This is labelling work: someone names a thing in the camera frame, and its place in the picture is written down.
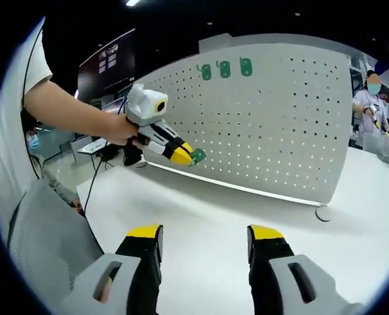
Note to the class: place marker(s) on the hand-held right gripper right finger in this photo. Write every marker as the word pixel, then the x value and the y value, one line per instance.
pixel 286 285

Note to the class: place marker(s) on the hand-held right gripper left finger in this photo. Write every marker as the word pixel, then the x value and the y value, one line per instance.
pixel 115 285

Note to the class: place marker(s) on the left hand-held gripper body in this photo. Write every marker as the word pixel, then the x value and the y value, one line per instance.
pixel 145 106

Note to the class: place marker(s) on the green hook assembly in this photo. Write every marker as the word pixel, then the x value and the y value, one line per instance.
pixel 198 155
pixel 224 69
pixel 207 73
pixel 246 67

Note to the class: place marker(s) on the white perforated mounting plate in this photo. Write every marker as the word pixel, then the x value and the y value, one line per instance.
pixel 263 138

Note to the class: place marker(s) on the person's left hand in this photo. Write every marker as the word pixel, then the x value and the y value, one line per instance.
pixel 123 131

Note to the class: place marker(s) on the white laptop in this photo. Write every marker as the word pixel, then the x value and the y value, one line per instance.
pixel 91 147

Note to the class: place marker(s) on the clear plastic bin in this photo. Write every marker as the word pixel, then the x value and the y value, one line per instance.
pixel 376 149

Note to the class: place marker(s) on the large dark wall screen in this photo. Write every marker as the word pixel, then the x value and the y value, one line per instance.
pixel 109 62

